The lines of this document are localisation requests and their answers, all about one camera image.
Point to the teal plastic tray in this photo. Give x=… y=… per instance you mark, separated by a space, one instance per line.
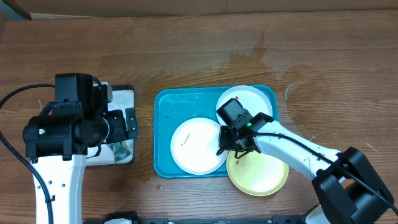
x=172 y=107

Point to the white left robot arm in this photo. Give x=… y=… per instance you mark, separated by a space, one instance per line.
x=60 y=146

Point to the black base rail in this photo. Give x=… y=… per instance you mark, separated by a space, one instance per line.
x=132 y=217

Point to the green yellow sponge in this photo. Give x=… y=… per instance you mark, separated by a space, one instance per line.
x=121 y=151

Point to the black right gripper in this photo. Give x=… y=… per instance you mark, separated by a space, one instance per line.
x=226 y=143

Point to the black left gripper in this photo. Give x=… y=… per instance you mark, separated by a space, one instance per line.
x=120 y=134

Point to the pink plate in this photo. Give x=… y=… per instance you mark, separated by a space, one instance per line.
x=194 y=146

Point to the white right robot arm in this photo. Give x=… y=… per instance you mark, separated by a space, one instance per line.
x=348 y=188

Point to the white plate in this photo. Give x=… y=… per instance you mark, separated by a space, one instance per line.
x=254 y=98

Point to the black tray with soapy water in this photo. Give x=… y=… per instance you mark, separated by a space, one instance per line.
x=123 y=97

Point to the yellow plate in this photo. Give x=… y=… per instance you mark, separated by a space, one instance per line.
x=257 y=174

